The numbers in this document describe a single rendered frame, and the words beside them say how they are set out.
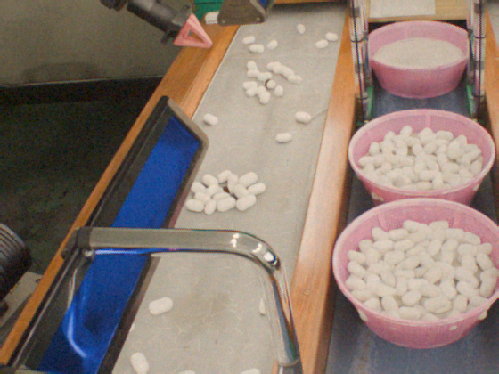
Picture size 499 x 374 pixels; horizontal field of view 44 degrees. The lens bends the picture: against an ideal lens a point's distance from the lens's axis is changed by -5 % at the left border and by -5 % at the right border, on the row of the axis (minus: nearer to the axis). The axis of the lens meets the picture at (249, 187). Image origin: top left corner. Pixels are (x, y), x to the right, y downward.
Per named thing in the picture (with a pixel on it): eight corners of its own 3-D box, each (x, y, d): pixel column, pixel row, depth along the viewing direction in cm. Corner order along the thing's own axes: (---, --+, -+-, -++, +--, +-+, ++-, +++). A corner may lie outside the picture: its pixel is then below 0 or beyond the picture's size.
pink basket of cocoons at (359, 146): (377, 251, 110) (374, 207, 104) (335, 166, 131) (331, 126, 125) (517, 214, 111) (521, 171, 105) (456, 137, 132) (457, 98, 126)
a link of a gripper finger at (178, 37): (223, 25, 146) (187, 4, 144) (215, 38, 140) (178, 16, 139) (209, 47, 150) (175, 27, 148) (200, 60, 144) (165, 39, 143)
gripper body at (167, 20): (192, 7, 145) (165, -10, 143) (179, 25, 137) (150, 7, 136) (180, 28, 149) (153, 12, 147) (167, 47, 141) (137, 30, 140)
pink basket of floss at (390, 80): (416, 118, 140) (415, 80, 135) (343, 78, 160) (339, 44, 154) (496, 77, 149) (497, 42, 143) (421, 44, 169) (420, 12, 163)
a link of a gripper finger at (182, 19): (220, 29, 144) (184, 8, 142) (212, 43, 138) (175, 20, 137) (207, 52, 148) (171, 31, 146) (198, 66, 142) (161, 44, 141)
